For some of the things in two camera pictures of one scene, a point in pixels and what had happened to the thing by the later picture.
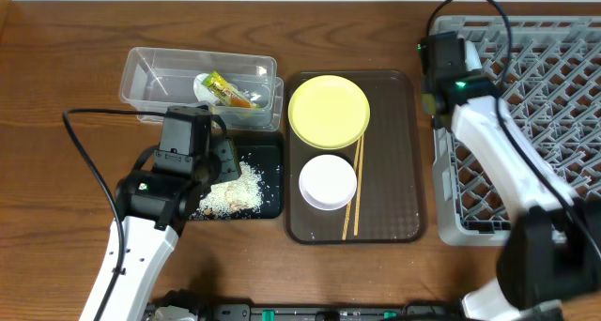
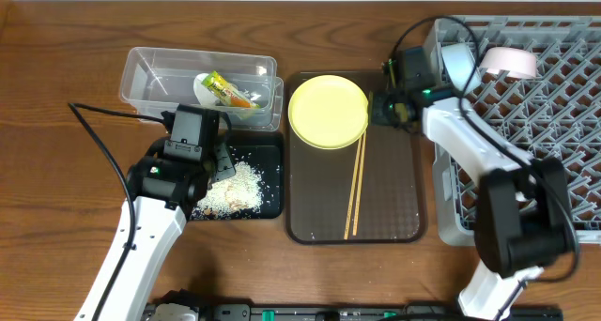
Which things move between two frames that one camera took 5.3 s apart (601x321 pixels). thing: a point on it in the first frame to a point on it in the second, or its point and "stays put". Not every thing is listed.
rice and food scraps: x=231 y=195 stays put
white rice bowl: x=328 y=182 to x=517 y=61
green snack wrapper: x=227 y=93 stays put
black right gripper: x=432 y=105 to x=380 y=112
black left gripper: x=189 y=111 stays put
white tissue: x=201 y=91 stays put
